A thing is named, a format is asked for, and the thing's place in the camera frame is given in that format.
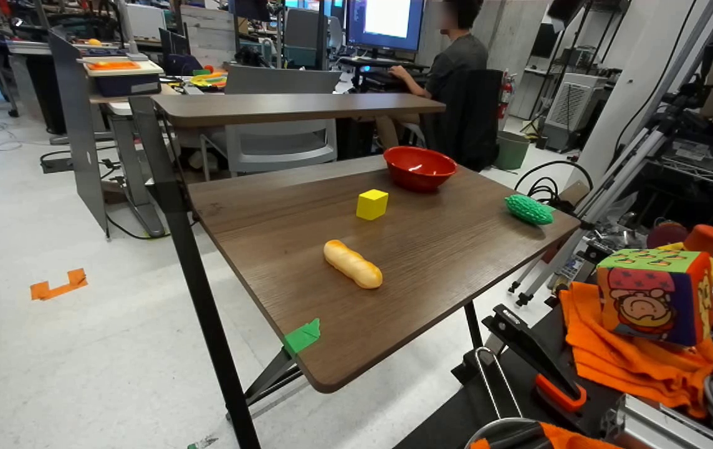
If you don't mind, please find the seated person in grey shirt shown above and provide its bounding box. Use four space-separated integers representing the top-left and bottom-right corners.
387 0 491 153

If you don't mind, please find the aluminium frame rail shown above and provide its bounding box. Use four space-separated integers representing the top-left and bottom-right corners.
512 0 713 307

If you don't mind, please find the brown wooden side table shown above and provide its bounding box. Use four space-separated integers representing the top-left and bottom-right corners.
150 90 448 129

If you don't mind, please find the white wire handle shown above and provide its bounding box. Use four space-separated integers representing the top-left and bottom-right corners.
471 343 525 424

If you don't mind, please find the green waste bin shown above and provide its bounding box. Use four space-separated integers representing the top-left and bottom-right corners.
494 129 534 173

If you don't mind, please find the black metal table frame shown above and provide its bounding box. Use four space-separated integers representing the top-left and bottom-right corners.
127 94 487 449

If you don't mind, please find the grey plastic chair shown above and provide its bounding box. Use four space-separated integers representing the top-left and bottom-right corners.
223 65 342 176

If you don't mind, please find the box with orange lid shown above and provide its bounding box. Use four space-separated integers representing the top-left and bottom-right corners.
80 52 166 99

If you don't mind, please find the black cable loop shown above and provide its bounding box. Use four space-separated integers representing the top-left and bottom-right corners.
512 158 597 204

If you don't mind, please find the tan toy bread loaf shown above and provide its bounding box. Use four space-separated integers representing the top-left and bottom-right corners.
321 236 387 291

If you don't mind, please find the white equipment box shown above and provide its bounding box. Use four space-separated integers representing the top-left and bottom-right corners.
542 70 619 153

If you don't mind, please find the brown plush ball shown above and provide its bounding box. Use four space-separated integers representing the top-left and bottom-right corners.
645 220 691 250

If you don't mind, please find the green knobbly toy vegetable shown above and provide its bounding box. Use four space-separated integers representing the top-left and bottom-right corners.
504 193 557 227

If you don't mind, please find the yellow cube block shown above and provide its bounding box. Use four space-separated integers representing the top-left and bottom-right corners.
355 188 392 222

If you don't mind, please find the grey partition panel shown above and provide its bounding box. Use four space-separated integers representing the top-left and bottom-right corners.
44 27 113 239

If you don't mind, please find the green tape piece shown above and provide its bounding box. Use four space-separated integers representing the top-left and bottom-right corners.
282 316 325 356

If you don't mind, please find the computer monitor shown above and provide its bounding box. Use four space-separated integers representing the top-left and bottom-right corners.
346 0 427 57

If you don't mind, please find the colourful plush cube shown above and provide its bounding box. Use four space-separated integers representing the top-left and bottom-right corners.
594 246 713 346

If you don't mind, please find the black clamp with orange handle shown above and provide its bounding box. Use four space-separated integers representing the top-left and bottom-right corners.
481 301 629 436

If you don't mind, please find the black office chair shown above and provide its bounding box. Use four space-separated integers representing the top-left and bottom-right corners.
434 67 506 173

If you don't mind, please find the orange tape marker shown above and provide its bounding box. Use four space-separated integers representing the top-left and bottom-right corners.
28 267 89 301

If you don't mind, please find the red plastic bowl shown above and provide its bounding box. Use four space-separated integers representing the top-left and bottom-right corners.
381 145 459 195

